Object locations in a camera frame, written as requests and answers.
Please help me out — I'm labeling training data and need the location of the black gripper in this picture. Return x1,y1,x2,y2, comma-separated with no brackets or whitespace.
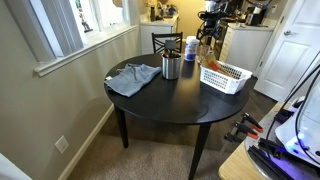
198,9,224,45

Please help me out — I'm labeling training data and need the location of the large wooden spoon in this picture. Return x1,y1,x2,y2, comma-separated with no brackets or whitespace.
203,51,235,78

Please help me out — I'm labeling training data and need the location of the silver utensil holder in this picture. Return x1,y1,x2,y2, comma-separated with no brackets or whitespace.
161,53,182,81

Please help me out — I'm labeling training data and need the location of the clear drinking glass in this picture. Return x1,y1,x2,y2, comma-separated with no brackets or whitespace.
198,44,212,65

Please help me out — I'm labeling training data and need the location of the white wipes canister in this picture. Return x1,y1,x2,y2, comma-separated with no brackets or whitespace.
183,35,200,63

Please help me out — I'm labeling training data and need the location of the red silicone spatula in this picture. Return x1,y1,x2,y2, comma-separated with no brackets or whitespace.
208,60,221,73

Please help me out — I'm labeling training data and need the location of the black spatula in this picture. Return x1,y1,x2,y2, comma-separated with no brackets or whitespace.
163,39,178,58

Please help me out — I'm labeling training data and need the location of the white drawer cabinet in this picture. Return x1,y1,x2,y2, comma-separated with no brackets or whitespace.
219,22,275,73

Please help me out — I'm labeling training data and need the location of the slotted wooden turner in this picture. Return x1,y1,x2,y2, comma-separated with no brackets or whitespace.
216,64,239,80

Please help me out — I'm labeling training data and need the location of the black wooden chair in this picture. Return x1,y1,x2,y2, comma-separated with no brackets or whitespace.
151,31,184,55

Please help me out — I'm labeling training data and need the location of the white plastic basket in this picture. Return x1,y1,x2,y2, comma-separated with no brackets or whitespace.
199,61,254,96

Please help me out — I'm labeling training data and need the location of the black coffee maker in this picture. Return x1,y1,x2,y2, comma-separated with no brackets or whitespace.
244,4,268,27

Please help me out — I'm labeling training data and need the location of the white kitchen counter cabinet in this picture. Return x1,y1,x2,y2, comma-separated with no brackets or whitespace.
139,14,180,56

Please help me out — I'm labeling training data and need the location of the black round table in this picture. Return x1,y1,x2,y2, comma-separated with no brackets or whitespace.
103,52,260,180

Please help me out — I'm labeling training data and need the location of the white panel door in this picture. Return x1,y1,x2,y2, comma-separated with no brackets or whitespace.
253,0,320,103

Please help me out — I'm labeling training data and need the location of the blue-grey cloth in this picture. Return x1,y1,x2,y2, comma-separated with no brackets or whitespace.
103,62,163,99

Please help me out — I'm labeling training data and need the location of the black orange bar clamp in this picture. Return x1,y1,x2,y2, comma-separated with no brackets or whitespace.
241,112,265,134
223,121,260,145

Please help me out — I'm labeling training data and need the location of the light wooden robot table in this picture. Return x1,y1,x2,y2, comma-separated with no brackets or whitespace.
217,101,320,180

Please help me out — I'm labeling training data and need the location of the white framed window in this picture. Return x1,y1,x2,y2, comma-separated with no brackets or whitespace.
5,0,140,78

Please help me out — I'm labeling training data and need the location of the silver door handle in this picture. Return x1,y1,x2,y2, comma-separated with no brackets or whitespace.
283,29,298,37

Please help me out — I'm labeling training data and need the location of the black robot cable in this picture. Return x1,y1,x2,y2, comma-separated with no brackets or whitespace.
265,50,320,158
294,77,320,167

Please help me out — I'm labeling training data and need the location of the metal base plate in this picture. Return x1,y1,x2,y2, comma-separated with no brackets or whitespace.
244,110,320,180

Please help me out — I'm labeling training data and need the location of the black aluminium rail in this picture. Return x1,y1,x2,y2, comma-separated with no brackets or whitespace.
247,144,288,180

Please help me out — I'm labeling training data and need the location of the white wall outlet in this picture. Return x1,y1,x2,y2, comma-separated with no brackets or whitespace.
54,134,71,155

